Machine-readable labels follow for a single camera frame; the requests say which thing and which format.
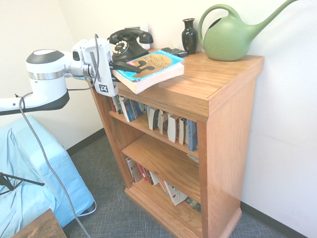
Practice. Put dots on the camouflage cover book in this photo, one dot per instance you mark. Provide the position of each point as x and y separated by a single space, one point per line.
194 204

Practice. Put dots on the black tripod stand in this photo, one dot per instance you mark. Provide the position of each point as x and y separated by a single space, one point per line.
15 178

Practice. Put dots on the brown cover paperback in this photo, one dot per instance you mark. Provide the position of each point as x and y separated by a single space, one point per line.
172 129

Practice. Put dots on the teal paperback book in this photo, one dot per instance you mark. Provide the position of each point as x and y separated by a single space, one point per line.
158 72

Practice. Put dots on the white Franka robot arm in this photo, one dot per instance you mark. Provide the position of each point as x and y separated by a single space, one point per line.
47 81

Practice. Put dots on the dark wooden table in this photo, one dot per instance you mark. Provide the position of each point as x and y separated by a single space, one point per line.
42 228

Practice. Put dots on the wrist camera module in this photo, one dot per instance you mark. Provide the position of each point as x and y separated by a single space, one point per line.
78 52

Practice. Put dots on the wooden bookshelf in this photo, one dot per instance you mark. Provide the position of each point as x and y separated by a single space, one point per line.
227 148

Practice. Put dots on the tan cover paperback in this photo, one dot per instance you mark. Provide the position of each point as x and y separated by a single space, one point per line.
163 122

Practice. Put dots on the black rotary telephone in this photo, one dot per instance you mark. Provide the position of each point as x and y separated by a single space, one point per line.
131 53

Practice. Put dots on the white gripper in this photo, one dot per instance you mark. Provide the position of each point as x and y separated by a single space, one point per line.
104 74

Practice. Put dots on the black white paperback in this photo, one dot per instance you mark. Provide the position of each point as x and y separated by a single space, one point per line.
182 131

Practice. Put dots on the thick black cover book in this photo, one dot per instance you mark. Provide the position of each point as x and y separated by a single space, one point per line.
153 119

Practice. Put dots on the black remote control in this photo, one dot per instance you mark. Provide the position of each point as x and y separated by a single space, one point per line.
173 51

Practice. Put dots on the light blue covered sofa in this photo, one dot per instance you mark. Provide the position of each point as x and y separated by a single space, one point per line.
29 153

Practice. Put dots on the blue illustrated cover book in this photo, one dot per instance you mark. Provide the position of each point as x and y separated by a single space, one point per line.
130 111

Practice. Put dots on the blue spine book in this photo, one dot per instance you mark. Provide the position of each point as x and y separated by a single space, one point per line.
192 135

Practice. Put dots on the black vase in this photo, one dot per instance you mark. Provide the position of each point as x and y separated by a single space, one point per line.
189 37

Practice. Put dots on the green watering can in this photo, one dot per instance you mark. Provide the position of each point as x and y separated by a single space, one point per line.
225 42

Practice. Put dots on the white cover paperback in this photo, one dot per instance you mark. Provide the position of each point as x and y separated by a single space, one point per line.
174 194

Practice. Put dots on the red spine paperback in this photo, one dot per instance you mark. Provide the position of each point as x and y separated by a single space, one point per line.
142 172

